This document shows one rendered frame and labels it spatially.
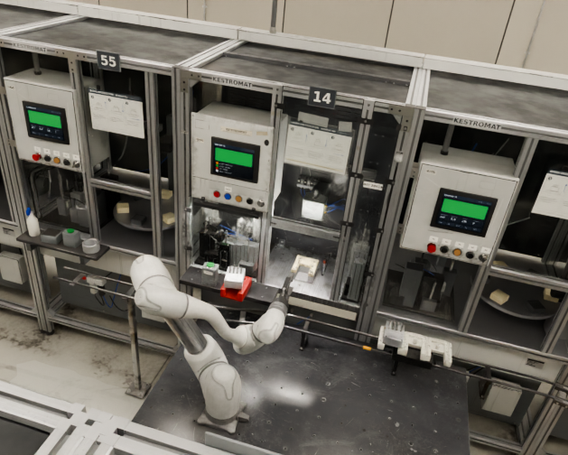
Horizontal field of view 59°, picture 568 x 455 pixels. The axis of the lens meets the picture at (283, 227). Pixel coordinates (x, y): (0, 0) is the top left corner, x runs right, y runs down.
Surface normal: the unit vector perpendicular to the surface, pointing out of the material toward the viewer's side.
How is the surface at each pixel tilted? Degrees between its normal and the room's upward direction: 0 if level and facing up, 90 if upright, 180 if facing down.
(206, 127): 90
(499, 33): 90
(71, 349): 0
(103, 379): 0
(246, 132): 90
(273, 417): 0
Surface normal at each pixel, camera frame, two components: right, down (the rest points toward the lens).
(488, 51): -0.27, 0.48
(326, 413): 0.09, -0.85
